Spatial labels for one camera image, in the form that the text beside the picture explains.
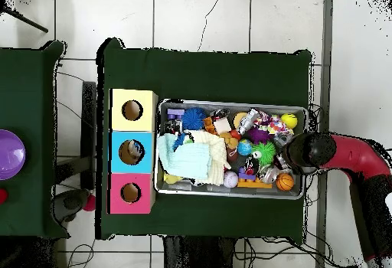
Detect light blue waffle cloth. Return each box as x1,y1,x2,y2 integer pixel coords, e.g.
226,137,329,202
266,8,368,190
157,132,213,180

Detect cream waffle cloth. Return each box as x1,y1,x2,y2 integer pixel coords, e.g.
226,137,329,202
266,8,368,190
186,129,233,187

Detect bottle with blue label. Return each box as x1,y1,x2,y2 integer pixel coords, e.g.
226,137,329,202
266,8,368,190
127,141,145,159

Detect wooden box with three holes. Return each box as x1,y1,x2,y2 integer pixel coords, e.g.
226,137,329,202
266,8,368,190
108,88,160,214

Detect blue spiky rubber ball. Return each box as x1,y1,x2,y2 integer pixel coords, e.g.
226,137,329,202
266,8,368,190
181,107,208,131

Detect brown plush teddy bear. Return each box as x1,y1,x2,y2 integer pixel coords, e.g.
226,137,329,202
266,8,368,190
218,131,240,151

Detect blue globe ball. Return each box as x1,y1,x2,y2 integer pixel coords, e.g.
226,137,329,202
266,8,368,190
237,139,253,157

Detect silver toy robot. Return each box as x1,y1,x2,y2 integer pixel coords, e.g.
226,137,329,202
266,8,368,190
237,108,260,136

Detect white toy baseball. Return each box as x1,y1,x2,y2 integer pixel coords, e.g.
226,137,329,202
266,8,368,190
223,170,239,188

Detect dark green table cloth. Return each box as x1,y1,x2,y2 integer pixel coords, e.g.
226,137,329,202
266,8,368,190
96,37,313,240
0,41,70,240

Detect green googly-eyed spiky toy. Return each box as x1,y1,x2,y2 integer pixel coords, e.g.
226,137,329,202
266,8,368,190
251,140,277,162

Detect yellow smiley ball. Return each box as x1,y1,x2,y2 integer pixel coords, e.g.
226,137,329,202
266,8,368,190
280,113,299,129

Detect orange toy basketball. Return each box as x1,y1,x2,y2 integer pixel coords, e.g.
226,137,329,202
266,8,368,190
276,172,295,192

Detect black upright panel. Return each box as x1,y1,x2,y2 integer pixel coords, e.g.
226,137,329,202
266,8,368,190
80,80,98,189

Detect grey object with red knob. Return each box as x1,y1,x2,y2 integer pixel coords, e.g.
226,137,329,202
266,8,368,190
53,188,96,223

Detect purple ball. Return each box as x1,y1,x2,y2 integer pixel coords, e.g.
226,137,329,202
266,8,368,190
0,129,26,181

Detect black tripod leg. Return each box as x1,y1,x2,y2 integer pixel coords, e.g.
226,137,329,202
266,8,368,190
0,0,49,34

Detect grey wire mesh bin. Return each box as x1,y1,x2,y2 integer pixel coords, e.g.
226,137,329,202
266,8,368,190
154,98,309,201

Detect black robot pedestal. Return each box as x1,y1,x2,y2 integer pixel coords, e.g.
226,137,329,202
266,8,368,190
163,235,246,268

